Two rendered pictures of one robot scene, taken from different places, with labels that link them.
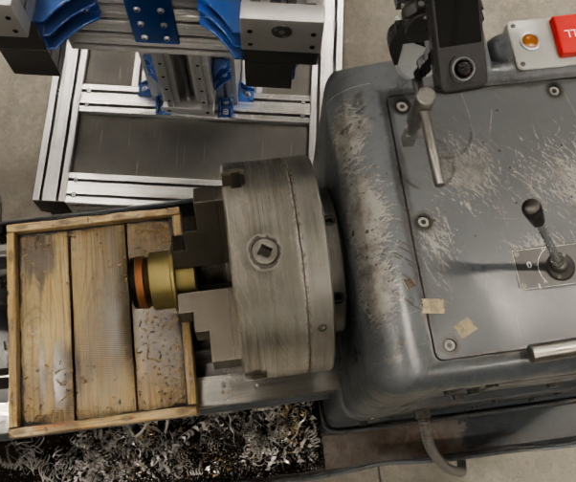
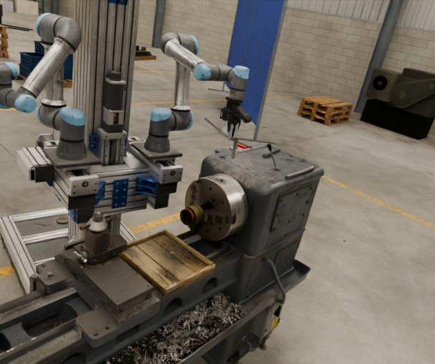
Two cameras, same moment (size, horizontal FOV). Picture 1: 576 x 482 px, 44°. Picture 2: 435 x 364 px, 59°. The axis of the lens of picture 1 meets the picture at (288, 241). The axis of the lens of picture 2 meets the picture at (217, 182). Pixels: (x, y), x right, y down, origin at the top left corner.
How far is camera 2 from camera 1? 1.51 m
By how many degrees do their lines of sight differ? 53
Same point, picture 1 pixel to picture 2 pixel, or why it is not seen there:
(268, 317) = (232, 193)
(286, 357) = (239, 207)
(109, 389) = (184, 272)
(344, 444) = (247, 309)
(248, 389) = (221, 261)
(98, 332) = (167, 262)
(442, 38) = (242, 113)
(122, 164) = not seen: hidden behind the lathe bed
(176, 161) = not seen: hidden behind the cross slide
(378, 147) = (227, 162)
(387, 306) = (254, 180)
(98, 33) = (99, 208)
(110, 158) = not seen: hidden behind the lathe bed
